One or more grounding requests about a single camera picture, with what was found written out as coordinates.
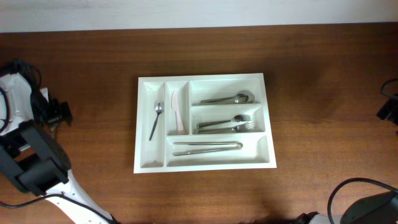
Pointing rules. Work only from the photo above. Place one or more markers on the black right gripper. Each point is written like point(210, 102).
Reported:
point(387, 108)

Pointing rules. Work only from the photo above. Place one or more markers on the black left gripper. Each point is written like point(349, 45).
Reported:
point(61, 111)

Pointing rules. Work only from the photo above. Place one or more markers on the small metal teaspoon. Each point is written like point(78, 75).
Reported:
point(159, 109)

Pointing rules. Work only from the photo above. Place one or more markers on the pink plastic knife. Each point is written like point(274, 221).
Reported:
point(175, 107)

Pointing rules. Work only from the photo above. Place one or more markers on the metal fork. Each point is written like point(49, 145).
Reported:
point(237, 118)
point(230, 128)

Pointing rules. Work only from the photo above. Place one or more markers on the metal tablespoon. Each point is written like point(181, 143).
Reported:
point(244, 97)
point(227, 100)

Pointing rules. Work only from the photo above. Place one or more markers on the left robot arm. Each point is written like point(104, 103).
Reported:
point(31, 158)

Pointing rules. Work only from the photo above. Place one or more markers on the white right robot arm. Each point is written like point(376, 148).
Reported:
point(379, 208)

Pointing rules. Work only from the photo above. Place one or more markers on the white plastic cutlery tray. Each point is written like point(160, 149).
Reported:
point(156, 155)

